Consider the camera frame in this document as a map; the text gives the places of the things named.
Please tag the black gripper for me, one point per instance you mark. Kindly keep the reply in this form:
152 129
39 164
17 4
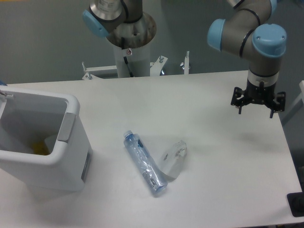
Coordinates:
261 95

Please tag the clear plastic cup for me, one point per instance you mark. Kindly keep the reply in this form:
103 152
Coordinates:
172 160

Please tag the clear plastic water bottle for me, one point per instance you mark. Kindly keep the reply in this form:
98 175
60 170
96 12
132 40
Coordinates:
144 163

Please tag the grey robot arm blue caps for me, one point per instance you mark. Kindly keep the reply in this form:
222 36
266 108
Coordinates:
247 34

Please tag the white plastic trash can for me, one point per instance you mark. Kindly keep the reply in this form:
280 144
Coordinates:
30 116

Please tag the yellow trash in bin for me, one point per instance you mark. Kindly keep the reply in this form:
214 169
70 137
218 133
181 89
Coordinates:
40 148

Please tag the black clamp at table edge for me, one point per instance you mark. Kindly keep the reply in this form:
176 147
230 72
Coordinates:
296 203

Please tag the white frame at right edge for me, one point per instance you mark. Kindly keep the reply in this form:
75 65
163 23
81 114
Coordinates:
295 106

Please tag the white right clamp bracket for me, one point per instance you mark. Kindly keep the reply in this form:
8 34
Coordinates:
185 65

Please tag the white middle mounting bracket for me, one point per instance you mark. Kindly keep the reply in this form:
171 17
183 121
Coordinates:
157 67

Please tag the white mounting bracket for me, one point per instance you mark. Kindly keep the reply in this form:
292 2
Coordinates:
102 72
157 67

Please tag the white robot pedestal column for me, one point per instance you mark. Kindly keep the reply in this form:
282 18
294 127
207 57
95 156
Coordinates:
131 43

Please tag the white left mounting bracket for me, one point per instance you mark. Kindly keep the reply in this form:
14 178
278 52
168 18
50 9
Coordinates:
102 72

